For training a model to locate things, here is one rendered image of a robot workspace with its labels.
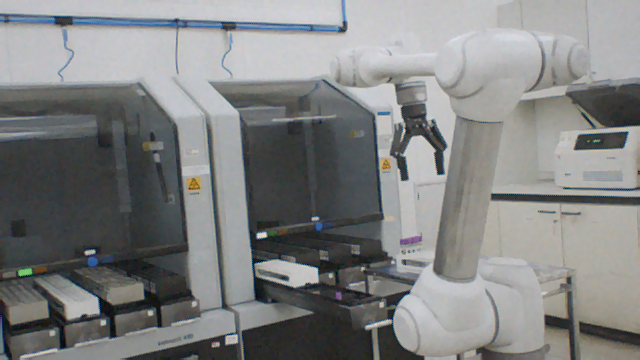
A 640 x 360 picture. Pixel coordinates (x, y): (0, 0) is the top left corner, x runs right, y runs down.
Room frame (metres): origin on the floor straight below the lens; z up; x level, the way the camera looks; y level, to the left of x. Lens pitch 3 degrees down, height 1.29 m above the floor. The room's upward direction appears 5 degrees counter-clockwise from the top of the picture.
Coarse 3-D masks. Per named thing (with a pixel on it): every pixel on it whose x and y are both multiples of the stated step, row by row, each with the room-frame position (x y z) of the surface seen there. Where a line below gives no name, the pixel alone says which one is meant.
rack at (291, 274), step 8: (256, 264) 2.47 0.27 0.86; (264, 264) 2.45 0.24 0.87; (272, 264) 2.44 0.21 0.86; (280, 264) 2.42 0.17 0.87; (288, 264) 2.41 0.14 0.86; (296, 264) 2.40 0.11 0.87; (256, 272) 2.47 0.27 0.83; (264, 272) 2.50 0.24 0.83; (272, 272) 2.47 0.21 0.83; (280, 272) 2.31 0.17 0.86; (288, 272) 2.26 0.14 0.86; (296, 272) 2.25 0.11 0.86; (304, 272) 2.26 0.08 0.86; (312, 272) 2.27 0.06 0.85; (272, 280) 2.36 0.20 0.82; (280, 280) 2.32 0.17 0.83; (288, 280) 2.40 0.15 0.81; (296, 280) 2.24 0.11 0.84; (304, 280) 2.25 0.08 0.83; (312, 280) 2.27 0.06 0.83
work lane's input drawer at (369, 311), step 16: (256, 288) 2.44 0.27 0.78; (272, 288) 2.33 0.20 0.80; (288, 288) 2.26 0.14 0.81; (304, 288) 2.23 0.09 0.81; (320, 288) 2.24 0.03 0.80; (336, 288) 2.20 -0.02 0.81; (304, 304) 2.15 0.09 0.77; (320, 304) 2.07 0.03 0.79; (336, 304) 1.99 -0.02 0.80; (352, 304) 1.94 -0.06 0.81; (368, 304) 1.96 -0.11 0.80; (384, 304) 2.00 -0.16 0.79; (352, 320) 1.93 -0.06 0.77; (368, 320) 1.96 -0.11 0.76; (384, 320) 1.99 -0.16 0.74
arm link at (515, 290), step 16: (480, 272) 1.61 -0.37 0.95; (496, 272) 1.57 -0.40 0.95; (512, 272) 1.57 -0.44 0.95; (528, 272) 1.58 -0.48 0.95; (496, 288) 1.55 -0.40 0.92; (512, 288) 1.55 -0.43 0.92; (528, 288) 1.56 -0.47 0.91; (496, 304) 1.53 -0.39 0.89; (512, 304) 1.54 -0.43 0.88; (528, 304) 1.55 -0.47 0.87; (512, 320) 1.53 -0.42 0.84; (528, 320) 1.55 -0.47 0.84; (496, 336) 1.53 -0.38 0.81; (512, 336) 1.54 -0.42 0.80; (528, 336) 1.55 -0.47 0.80; (512, 352) 1.56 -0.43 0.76
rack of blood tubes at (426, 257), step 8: (400, 256) 2.33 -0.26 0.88; (408, 256) 2.30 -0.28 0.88; (416, 256) 2.28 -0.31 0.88; (424, 256) 2.27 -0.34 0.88; (432, 256) 2.25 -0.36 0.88; (400, 264) 2.33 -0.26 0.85; (408, 264) 2.33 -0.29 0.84; (416, 264) 2.32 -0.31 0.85; (424, 264) 2.31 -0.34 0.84; (416, 272) 2.27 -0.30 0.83
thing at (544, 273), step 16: (480, 256) 2.50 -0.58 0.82; (368, 272) 2.40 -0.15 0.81; (384, 272) 2.35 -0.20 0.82; (400, 272) 2.32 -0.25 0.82; (544, 272) 2.14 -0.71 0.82; (560, 272) 2.12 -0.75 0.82; (576, 272) 2.15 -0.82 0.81; (368, 288) 2.42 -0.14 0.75; (560, 288) 2.05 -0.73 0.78; (576, 288) 2.15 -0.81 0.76; (576, 304) 2.15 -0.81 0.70; (576, 320) 2.14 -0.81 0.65; (576, 336) 2.14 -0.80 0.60; (480, 352) 1.93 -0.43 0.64; (576, 352) 2.14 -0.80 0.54
